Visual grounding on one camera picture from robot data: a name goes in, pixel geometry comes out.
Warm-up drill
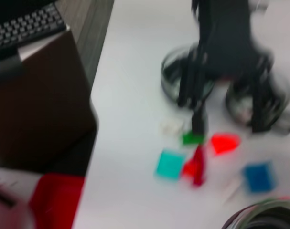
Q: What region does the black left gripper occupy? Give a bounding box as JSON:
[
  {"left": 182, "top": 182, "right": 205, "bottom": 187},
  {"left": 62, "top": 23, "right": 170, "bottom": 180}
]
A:
[{"left": 191, "top": 0, "right": 272, "bottom": 80}]

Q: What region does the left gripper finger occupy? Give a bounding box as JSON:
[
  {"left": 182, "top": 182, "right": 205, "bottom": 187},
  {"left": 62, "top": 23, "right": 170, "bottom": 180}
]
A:
[
  {"left": 232, "top": 52, "right": 287, "bottom": 134},
  {"left": 177, "top": 47, "right": 209, "bottom": 143}
]

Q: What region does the white toy brick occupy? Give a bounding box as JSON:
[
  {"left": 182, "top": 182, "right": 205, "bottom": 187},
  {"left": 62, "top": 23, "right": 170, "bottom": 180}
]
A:
[
  {"left": 158, "top": 118, "right": 185, "bottom": 136},
  {"left": 220, "top": 180, "right": 243, "bottom": 206}
]

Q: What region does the bright red curved block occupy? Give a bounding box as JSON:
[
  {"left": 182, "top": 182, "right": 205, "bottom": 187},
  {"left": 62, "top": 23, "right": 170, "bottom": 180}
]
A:
[{"left": 209, "top": 133, "right": 242, "bottom": 156}]

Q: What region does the small red square block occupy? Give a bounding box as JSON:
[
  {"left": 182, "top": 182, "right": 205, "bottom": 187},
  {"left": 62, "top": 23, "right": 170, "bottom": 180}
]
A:
[{"left": 182, "top": 158, "right": 198, "bottom": 178}]

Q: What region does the dark red arch block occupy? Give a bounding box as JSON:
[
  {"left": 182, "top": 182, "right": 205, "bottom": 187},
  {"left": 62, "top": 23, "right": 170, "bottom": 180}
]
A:
[{"left": 192, "top": 145, "right": 207, "bottom": 187}]

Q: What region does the teal square plate block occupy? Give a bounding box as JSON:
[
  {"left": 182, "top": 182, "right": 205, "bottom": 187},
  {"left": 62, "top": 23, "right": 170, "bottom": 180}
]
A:
[{"left": 154, "top": 149, "right": 186, "bottom": 182}]

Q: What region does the blue square plate block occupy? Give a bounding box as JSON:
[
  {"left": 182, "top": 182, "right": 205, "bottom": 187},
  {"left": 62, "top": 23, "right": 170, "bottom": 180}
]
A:
[{"left": 241, "top": 161, "right": 278, "bottom": 194}]

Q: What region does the green toy brick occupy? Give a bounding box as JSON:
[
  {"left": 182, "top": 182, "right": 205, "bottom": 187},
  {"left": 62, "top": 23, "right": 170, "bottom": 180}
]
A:
[{"left": 182, "top": 131, "right": 205, "bottom": 146}]

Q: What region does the brown cabinet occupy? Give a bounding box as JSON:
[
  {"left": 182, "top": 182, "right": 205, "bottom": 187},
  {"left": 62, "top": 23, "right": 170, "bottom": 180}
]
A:
[{"left": 0, "top": 30, "right": 99, "bottom": 172}]

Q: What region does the red stool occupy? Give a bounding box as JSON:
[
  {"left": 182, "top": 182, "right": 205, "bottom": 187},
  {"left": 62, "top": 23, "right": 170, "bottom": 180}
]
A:
[{"left": 29, "top": 173, "right": 86, "bottom": 229}]

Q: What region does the black keyboard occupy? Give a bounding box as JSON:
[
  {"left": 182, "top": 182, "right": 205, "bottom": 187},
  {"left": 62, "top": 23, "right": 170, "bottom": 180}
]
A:
[{"left": 0, "top": 2, "right": 67, "bottom": 57}]

